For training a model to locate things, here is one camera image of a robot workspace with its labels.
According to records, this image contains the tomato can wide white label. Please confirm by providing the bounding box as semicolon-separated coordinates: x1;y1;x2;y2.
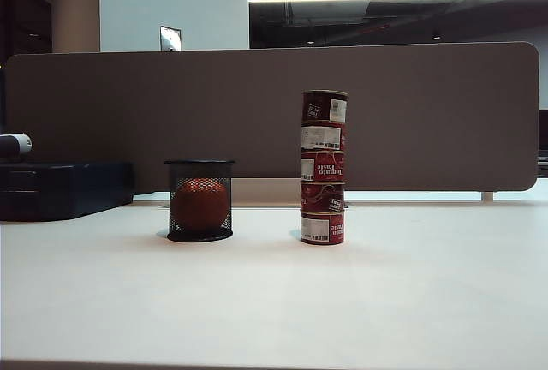
301;121;347;153

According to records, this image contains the dark blue plastic case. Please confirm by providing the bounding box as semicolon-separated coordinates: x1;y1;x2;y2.
0;160;135;223

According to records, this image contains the black monitor screen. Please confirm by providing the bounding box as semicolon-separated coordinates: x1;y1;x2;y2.
538;108;548;151

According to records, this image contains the tomato can dark tomato picture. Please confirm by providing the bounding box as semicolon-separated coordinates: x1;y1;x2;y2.
300;181;346;214

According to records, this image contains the tomato can Tomato Paste print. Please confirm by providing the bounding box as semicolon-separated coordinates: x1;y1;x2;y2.
300;150;347;184

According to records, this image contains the black mesh pen holder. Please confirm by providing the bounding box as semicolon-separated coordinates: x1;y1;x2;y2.
164;158;237;243

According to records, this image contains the brown desk divider panel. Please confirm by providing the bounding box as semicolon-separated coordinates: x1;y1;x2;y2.
3;40;541;194

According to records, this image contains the white grey cylindrical device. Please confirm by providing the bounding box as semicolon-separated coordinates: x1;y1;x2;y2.
0;132;34;159

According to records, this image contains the silver wall plate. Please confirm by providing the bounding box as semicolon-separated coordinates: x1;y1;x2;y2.
158;25;183;52

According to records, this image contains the tomato can small barcode label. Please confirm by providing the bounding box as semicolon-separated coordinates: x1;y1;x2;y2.
302;89;348;124

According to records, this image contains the orange fruit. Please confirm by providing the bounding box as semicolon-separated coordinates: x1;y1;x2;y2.
170;176;229;231

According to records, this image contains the tomato can barcode and print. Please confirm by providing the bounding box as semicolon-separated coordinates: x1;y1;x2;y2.
300;211;346;246

